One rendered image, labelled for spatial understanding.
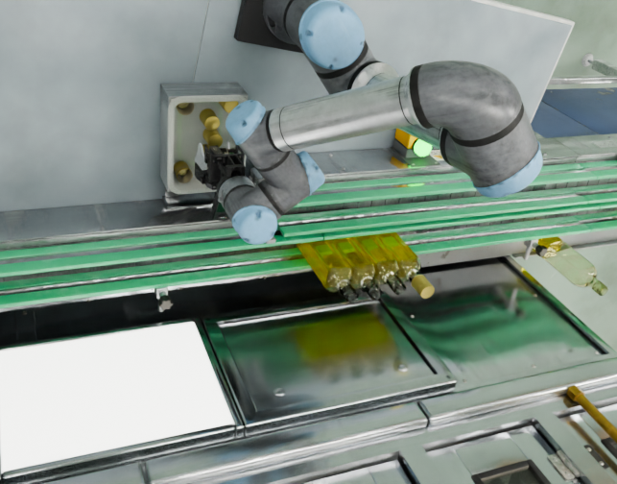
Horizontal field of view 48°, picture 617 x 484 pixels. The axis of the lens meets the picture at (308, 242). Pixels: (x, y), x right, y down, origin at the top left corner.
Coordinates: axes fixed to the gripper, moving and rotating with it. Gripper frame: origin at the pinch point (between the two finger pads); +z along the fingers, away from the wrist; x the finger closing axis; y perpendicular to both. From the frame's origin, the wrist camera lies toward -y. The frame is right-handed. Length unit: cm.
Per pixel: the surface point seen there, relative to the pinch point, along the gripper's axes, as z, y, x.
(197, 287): -1.7, -34.1, 2.2
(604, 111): 26, -5, -141
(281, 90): 5.5, 13.1, -18.0
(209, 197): 2.9, -11.7, -1.3
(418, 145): -4, 2, -51
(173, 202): 2.1, -11.6, 7.5
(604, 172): -14, -5, -104
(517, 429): -63, -35, -50
